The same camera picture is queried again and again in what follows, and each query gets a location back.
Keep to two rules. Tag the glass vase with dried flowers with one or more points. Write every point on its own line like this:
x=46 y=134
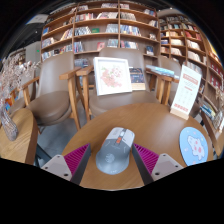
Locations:
x=8 y=123

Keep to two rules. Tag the round light blue mouse pad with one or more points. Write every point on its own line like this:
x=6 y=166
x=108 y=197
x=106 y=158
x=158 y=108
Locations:
x=193 y=146

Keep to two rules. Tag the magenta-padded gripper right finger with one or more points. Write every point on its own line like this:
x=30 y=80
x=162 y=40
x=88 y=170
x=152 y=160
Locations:
x=146 y=159

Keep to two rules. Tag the dark cover book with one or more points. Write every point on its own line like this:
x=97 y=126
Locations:
x=137 y=77

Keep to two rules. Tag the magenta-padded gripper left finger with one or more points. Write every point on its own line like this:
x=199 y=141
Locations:
x=77 y=159

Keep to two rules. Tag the white sign on wooden base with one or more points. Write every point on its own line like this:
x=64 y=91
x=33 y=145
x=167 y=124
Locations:
x=186 y=91

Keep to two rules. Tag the light blue book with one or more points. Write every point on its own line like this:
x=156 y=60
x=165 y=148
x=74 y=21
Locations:
x=160 y=70

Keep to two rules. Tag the grey computer mouse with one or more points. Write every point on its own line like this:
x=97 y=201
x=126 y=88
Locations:
x=115 y=151

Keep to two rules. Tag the curved wooden bookshelf unit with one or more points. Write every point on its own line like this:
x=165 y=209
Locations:
x=193 y=43

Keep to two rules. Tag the wide wooden bookshelf unit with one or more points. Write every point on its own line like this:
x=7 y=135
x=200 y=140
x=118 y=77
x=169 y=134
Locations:
x=100 y=33

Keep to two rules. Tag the white framed flower picture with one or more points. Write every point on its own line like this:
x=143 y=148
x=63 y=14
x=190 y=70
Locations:
x=112 y=76

